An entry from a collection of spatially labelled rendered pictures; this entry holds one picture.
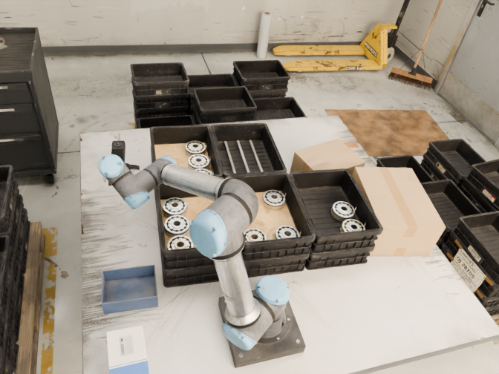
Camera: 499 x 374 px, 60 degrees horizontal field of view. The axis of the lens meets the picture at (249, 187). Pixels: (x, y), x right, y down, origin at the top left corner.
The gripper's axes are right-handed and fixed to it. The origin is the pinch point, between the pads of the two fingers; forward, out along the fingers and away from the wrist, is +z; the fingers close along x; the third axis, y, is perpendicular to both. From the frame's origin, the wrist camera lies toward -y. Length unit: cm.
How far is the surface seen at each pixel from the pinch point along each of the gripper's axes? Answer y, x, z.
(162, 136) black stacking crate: -20.1, 15.0, 42.6
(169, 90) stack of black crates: -71, 20, 142
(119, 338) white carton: 59, 0, -23
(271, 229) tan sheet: 27, 60, 4
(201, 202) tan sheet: 14.3, 31.7, 16.2
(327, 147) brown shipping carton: -13, 101, 40
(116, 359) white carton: 64, 0, -28
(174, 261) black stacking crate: 36.2, 19.3, -11.2
